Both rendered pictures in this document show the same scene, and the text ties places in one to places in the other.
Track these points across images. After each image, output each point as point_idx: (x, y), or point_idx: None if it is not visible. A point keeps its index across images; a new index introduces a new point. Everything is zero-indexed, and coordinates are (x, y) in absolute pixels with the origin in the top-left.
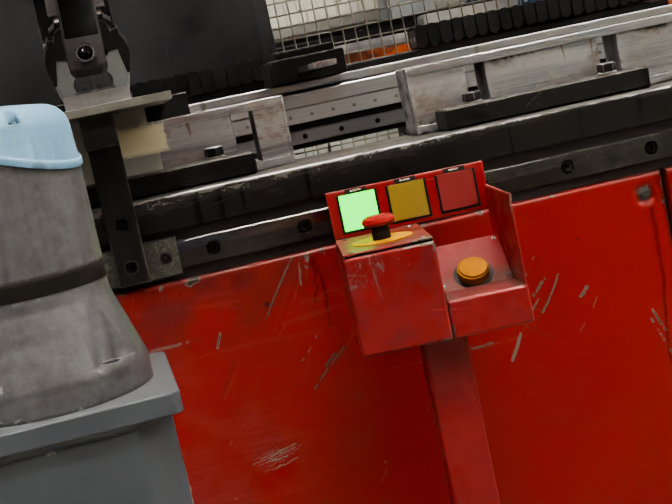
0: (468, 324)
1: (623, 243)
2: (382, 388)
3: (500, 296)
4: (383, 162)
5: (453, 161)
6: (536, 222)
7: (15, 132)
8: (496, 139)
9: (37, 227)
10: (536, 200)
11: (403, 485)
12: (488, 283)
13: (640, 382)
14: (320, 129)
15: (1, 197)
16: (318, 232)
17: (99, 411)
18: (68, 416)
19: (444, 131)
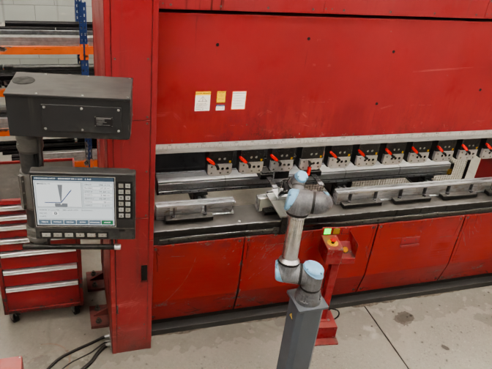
0: (343, 262)
1: (366, 235)
2: (315, 253)
3: (350, 259)
4: (332, 217)
5: (343, 219)
6: (353, 230)
7: (321, 275)
8: (352, 216)
9: (318, 285)
10: (354, 226)
11: None
12: (347, 252)
13: (359, 257)
14: (309, 182)
15: (316, 282)
16: (315, 228)
17: (319, 308)
18: (315, 307)
19: (341, 207)
